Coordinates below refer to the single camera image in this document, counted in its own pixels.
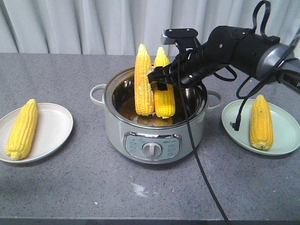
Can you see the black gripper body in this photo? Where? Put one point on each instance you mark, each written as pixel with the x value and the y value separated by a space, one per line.
pixel 197 61

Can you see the green round plate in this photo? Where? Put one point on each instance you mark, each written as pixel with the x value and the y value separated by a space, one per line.
pixel 286 129

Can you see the yellow corn cob dark spot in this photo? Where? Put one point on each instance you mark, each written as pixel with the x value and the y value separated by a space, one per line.
pixel 261 128

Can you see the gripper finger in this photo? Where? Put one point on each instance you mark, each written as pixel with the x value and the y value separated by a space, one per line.
pixel 157 79

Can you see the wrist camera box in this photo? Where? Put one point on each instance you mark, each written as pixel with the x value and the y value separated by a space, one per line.
pixel 172 36

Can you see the white pleated curtain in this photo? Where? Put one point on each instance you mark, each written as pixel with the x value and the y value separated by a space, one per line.
pixel 112 27

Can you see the beige round plate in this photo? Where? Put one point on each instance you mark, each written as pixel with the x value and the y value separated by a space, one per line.
pixel 54 125

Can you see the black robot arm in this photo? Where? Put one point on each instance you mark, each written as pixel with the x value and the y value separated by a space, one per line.
pixel 262 58

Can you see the green electric cooking pot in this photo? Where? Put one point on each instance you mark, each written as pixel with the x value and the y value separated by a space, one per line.
pixel 150 139

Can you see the yellow corn cob pale patch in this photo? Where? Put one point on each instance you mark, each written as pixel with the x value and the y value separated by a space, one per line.
pixel 144 99

